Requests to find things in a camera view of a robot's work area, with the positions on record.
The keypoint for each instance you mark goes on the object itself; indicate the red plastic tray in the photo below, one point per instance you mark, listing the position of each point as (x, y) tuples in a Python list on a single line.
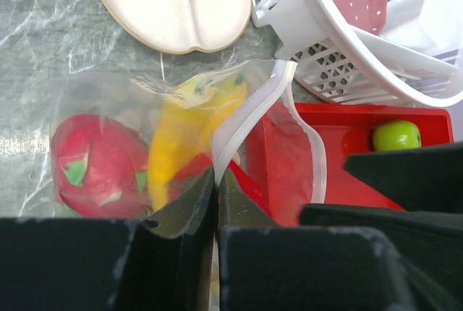
[(279, 171)]

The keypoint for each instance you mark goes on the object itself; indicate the pink dragon fruit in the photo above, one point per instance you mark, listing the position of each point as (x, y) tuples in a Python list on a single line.
[(99, 168)]

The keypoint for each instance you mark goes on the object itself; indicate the white plastic basket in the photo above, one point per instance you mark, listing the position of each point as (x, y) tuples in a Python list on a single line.
[(417, 57)]

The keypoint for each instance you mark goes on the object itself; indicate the yellow banana bunch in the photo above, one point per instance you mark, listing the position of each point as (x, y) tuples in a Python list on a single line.
[(189, 116)]

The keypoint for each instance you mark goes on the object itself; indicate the green apple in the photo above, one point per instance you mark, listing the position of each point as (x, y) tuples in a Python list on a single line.
[(396, 135)]

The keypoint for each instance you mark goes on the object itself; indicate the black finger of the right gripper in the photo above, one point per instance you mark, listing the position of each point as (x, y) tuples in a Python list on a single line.
[(420, 179), (430, 244)]

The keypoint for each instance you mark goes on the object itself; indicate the beige divided plate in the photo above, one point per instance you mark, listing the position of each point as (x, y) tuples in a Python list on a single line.
[(182, 26)]

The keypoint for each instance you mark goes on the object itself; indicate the clear dotted zip top bag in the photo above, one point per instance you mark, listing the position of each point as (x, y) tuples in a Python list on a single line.
[(135, 100)]

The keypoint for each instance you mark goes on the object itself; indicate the red bell pepper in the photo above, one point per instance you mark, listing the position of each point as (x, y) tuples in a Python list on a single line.
[(188, 175)]

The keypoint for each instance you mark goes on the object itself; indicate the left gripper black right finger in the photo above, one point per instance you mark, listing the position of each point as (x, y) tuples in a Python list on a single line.
[(236, 209)]

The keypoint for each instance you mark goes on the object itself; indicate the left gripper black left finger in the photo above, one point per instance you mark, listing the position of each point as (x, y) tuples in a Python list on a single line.
[(192, 211)]

